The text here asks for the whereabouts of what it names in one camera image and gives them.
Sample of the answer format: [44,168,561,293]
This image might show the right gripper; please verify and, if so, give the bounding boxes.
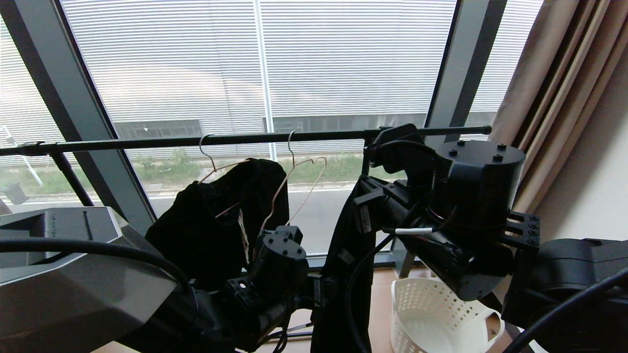
[353,176,432,235]

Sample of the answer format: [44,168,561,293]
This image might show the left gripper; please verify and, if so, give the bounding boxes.
[294,272,340,310]

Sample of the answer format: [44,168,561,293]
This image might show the black garment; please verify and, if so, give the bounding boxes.
[311,184,393,353]

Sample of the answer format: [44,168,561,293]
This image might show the black drawstring shorts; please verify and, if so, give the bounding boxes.
[145,158,290,292]

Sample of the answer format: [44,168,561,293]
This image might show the pink clothes hanger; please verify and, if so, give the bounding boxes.
[198,134,257,219]
[253,130,328,260]

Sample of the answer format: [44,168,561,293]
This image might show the white laundry basket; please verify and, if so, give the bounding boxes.
[391,277,505,353]

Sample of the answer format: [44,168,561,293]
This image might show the black clothes rack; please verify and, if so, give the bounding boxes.
[0,126,492,340]

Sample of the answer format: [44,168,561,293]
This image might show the brown curtain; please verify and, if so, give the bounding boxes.
[491,0,628,214]

